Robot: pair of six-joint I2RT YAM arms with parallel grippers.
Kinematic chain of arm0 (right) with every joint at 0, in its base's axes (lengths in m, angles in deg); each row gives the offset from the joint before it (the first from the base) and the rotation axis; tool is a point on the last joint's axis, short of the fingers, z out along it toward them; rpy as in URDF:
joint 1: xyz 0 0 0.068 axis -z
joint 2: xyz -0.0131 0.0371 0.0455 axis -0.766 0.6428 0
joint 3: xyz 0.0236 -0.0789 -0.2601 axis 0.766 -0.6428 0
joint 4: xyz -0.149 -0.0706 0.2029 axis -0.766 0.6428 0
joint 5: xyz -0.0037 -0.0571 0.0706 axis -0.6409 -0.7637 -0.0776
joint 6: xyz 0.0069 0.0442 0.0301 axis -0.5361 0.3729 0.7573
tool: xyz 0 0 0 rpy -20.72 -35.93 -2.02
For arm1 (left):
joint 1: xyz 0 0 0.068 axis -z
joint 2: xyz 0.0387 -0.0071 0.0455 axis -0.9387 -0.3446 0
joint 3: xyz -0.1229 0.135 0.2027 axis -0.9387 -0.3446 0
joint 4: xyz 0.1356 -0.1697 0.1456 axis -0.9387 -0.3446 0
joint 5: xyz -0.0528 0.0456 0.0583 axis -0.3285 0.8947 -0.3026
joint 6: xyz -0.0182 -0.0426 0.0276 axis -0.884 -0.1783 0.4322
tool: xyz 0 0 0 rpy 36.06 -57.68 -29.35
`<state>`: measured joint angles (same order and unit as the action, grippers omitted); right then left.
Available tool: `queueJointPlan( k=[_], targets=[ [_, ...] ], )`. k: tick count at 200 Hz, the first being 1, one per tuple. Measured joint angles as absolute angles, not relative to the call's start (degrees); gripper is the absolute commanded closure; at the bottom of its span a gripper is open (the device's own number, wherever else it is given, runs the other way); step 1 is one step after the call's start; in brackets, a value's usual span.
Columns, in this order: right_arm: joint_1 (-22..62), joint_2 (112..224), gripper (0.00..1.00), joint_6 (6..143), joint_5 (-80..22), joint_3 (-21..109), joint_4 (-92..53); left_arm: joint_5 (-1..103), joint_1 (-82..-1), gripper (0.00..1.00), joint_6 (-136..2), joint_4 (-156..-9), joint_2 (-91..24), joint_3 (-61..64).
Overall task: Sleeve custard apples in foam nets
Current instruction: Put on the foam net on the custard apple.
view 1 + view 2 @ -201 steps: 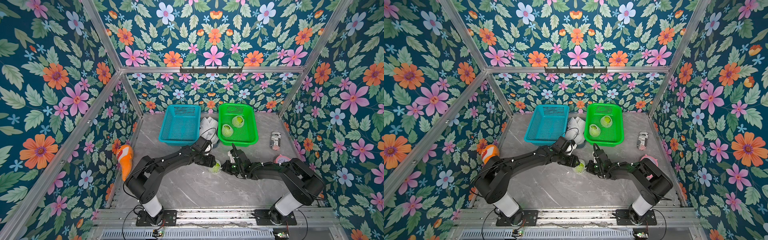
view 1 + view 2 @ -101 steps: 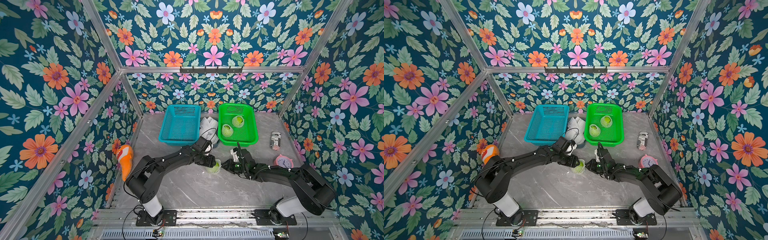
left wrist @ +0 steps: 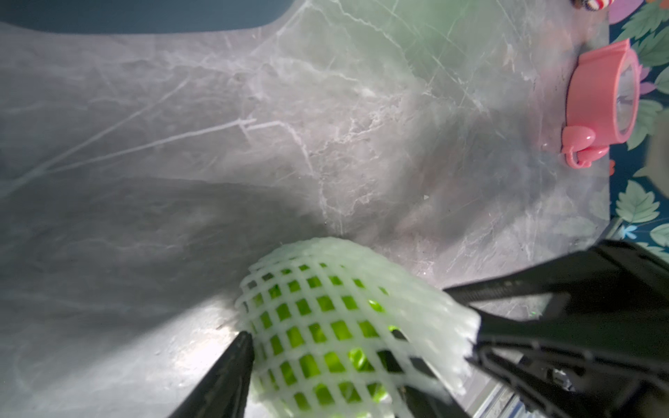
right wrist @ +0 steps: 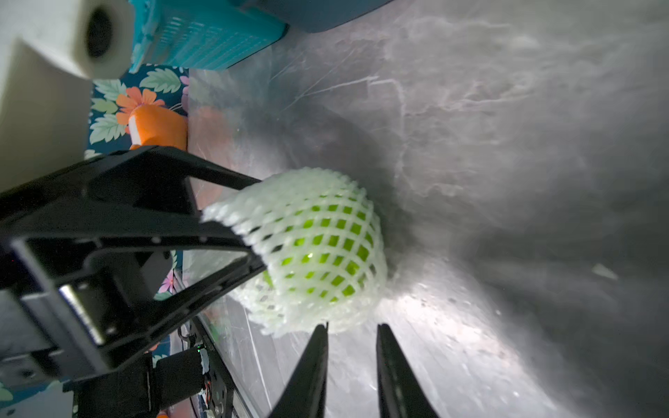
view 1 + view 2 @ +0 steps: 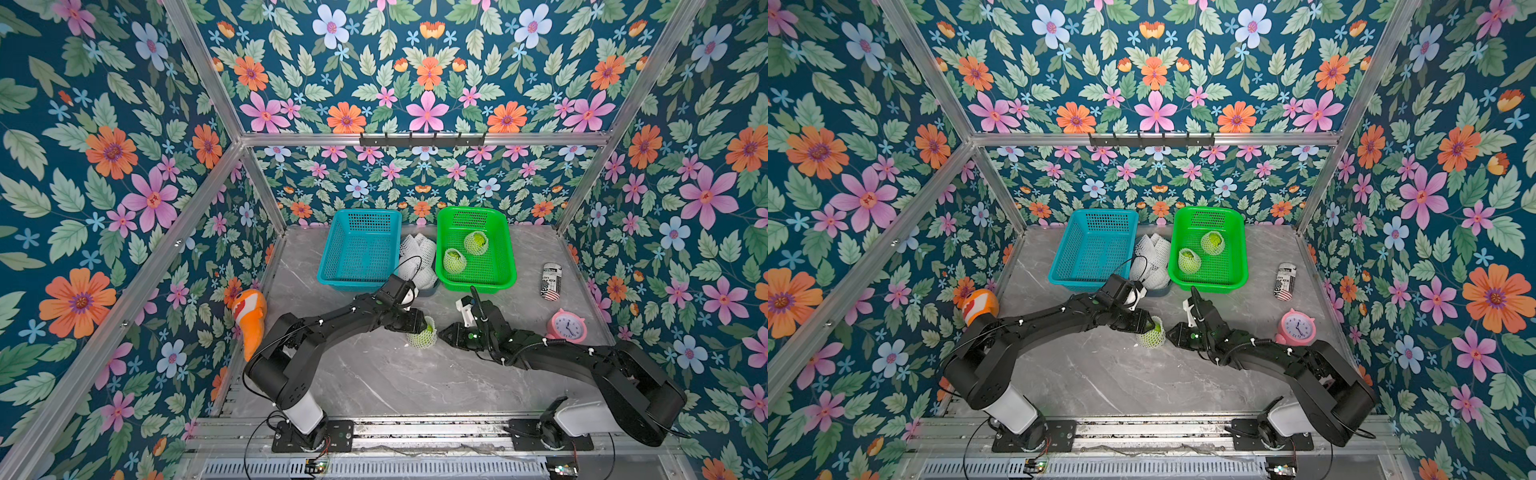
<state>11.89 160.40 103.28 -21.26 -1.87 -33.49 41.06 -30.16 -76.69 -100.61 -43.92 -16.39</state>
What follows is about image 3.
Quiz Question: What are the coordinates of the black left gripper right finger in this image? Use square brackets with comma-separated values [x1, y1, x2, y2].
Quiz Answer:
[399, 386, 469, 418]

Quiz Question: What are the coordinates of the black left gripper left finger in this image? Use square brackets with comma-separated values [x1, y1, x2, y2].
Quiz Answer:
[169, 331, 254, 418]

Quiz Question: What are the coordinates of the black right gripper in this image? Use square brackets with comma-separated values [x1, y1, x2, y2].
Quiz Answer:
[443, 240, 668, 417]

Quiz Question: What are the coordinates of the green custard apple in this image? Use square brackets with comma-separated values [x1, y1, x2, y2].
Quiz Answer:
[239, 261, 404, 417]

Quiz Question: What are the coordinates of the grey bin of nets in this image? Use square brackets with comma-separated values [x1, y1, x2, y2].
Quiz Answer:
[1, 0, 294, 35]

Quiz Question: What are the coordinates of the pink alarm clock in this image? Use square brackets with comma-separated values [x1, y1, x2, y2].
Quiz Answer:
[561, 39, 641, 169]

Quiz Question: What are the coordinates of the striped drink can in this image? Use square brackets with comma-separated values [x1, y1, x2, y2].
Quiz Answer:
[571, 0, 613, 11]

